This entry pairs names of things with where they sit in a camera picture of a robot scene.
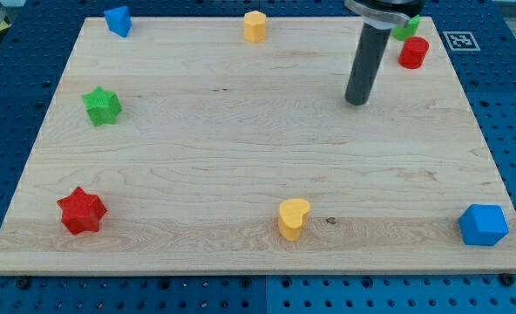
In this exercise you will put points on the red star block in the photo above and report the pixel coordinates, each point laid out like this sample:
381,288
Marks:
81,211

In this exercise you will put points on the black bolt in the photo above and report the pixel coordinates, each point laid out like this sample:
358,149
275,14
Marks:
507,279
23,282

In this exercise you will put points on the green star block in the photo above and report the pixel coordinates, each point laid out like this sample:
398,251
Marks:
102,106

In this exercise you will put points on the black bolt left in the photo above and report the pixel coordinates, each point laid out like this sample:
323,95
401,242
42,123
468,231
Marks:
23,282

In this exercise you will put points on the yellow hexagon block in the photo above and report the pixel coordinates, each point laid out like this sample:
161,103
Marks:
254,30

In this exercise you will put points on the black bolt right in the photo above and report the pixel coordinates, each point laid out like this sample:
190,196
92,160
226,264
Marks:
507,279

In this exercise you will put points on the red cylinder block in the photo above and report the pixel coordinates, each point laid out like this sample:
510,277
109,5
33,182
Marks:
413,52

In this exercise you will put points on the fiducial marker tag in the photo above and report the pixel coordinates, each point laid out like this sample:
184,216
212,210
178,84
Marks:
461,41

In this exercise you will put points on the blue triangle block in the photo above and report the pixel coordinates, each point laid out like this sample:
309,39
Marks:
119,20

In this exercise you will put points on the wooden board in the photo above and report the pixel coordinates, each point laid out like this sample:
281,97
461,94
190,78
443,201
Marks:
215,132

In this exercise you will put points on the yellow heart block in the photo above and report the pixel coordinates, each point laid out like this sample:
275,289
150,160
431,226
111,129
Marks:
293,215

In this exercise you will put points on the blue cube block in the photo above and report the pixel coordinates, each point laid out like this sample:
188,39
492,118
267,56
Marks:
483,225

